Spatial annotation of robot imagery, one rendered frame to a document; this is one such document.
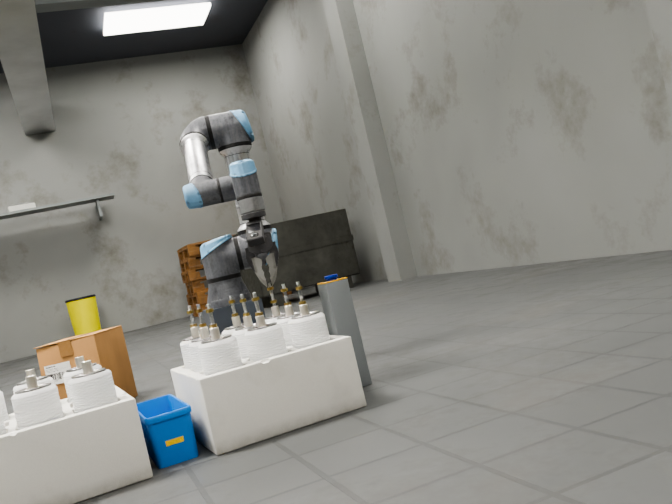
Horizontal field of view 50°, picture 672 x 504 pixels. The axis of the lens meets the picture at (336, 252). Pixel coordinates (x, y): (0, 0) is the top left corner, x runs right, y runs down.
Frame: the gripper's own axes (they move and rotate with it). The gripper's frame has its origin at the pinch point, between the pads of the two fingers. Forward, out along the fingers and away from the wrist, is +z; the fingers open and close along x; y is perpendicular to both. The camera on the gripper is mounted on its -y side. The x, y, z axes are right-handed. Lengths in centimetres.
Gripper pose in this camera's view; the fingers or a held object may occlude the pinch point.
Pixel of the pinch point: (268, 281)
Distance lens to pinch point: 205.2
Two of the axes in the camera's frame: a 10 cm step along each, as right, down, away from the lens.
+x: -9.7, 2.3, -0.6
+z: 2.3, 9.7, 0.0
